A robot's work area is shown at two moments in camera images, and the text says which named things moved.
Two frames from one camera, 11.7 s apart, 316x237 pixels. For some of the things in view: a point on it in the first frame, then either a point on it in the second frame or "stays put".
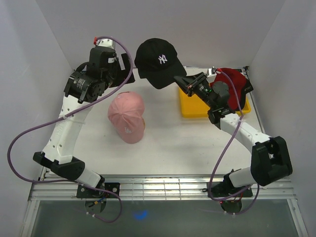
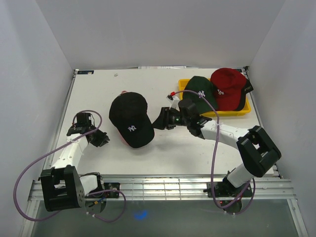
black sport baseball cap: (248, 88) stays put
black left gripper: (124, 73) → (100, 141)
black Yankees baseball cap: (157, 61) → (128, 112)
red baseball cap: (240, 82) stays put
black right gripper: (186, 81) → (162, 120)
